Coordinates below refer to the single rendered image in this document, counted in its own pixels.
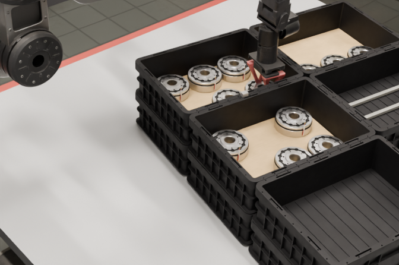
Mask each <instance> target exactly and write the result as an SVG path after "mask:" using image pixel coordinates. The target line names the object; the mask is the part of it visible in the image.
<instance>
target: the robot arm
mask: <svg viewBox="0 0 399 265"><path fill-rule="evenodd" d="M291 4H292V3H290V0H259V4H258V8H257V13H258V14H257V19H259V20H260V21H262V23H261V24H260V25H259V33H258V48H257V51H256V52H252V53H249V54H248V58H251V59H252V60H250V61H247V65H248V67H249V69H250V71H251V73H252V75H253V77H254V79H255V82H256V83H261V81H262V80H263V82H264V85H267V84H269V81H270V80H271V79H274V78H276V80H275V82H276V81H279V80H282V79H283V77H284V76H285V72H284V71H281V70H284V69H285V64H284V63H283V62H281V61H280V60H279V59H278V58H277V51H278V40H279V39H284V38H286V37H288V36H290V35H292V34H295V33H297V32H298V31H299V28H300V24H299V16H298V15H296V14H295V13H293V12H292V11H291V10H290V9H291ZM255 69H256V70H257V71H258V72H259V73H260V76H259V78H258V77H257V74H256V72H255ZM276 69H279V70H280V71H276ZM273 70H275V71H273Z"/></svg>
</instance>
